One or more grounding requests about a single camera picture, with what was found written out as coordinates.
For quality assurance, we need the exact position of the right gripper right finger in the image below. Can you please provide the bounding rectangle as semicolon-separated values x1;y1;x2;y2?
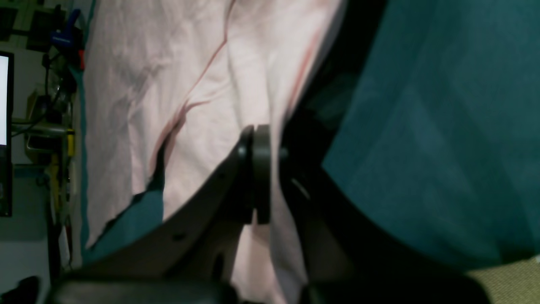
279;110;491;304

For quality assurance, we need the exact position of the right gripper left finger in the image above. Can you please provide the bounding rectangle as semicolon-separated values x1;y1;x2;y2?
82;125;271;279

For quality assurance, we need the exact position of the pink T-shirt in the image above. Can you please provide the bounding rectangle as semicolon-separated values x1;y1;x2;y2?
81;0;344;304

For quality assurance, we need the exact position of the teal table cloth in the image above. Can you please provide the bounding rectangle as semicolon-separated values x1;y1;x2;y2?
67;0;540;271

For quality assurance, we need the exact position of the blue clamp top right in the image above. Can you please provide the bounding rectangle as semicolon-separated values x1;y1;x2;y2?
50;8;85;71

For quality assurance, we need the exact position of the computer monitor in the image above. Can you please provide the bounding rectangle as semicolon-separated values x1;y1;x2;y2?
0;52;15;217

